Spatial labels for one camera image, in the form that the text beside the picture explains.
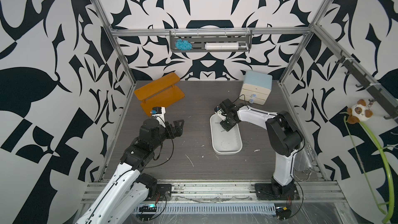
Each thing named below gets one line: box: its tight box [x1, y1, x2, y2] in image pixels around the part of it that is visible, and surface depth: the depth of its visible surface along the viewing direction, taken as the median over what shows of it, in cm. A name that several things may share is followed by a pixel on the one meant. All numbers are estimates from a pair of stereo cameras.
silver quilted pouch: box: [292, 146, 315, 173], surface depth 79 cm
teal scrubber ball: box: [175, 38, 194, 51], surface depth 93 cm
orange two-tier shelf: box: [134, 72, 186, 117], surface depth 110 cm
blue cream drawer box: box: [239, 70, 273, 106], surface depth 102 cm
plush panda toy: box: [346, 99, 374, 125], surface depth 62 cm
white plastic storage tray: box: [209, 113, 244, 156], surface depth 91 cm
